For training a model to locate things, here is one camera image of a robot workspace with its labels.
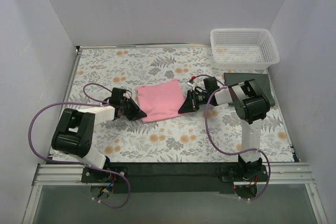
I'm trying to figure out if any floral patterned table mat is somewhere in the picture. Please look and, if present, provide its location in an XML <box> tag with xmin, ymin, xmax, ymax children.
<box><xmin>51</xmin><ymin>45</ymin><xmax>300</xmax><ymax>164</ymax></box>

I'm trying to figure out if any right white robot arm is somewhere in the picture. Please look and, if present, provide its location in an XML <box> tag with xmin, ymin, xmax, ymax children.
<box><xmin>178</xmin><ymin>75</ymin><xmax>270</xmax><ymax>181</ymax></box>

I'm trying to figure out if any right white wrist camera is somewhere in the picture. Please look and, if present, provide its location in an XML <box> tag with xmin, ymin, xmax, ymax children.
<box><xmin>187</xmin><ymin>79</ymin><xmax>196</xmax><ymax>90</ymax></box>

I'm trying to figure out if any white plastic basket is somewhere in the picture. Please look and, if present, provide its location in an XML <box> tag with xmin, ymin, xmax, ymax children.
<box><xmin>210</xmin><ymin>28</ymin><xmax>280</xmax><ymax>70</ymax></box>

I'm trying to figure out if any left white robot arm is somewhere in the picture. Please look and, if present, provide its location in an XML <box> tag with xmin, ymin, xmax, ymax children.
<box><xmin>51</xmin><ymin>88</ymin><xmax>147</xmax><ymax>182</ymax></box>

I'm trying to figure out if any aluminium table frame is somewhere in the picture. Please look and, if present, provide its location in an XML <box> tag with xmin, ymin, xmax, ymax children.
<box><xmin>22</xmin><ymin>45</ymin><xmax>329</xmax><ymax>224</ymax></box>

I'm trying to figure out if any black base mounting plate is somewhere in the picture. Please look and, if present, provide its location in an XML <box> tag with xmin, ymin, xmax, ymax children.
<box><xmin>81</xmin><ymin>162</ymin><xmax>271</xmax><ymax>196</ymax></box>

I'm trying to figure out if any pink t shirt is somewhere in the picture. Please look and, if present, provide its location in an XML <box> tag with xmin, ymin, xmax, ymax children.
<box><xmin>136</xmin><ymin>79</ymin><xmax>185</xmax><ymax>123</ymax></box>

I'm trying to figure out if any folded dark green t shirt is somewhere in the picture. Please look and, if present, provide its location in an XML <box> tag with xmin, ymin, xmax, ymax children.
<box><xmin>224</xmin><ymin>73</ymin><xmax>275</xmax><ymax>107</ymax></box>

